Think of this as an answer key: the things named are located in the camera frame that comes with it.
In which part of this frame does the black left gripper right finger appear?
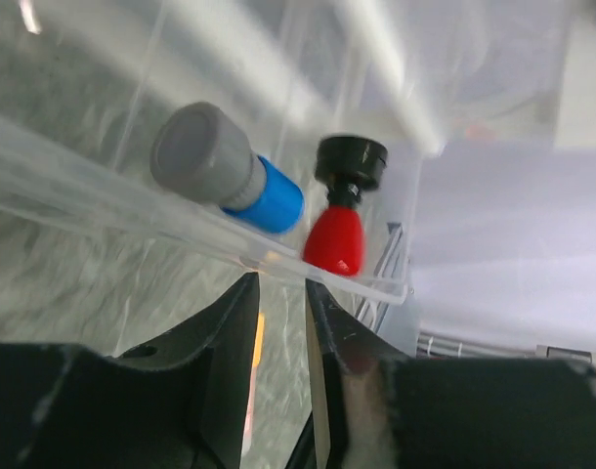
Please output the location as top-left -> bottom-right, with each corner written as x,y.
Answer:
305,281 -> 596,468

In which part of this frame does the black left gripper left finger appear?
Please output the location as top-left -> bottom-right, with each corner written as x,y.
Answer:
0,273 -> 260,468

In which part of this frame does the orange cap pink highlighter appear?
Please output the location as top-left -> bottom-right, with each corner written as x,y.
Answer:
241,313 -> 265,456

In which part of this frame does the white plastic drawer unit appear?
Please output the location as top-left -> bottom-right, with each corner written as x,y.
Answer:
0,1 -> 573,353

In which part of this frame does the red and black stamp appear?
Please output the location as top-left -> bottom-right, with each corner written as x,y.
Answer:
302,135 -> 388,277

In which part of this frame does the blue and grey stamp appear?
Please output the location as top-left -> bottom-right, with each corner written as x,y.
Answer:
149,102 -> 304,235

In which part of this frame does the aluminium rail frame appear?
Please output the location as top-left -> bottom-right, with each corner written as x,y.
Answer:
416,332 -> 596,365

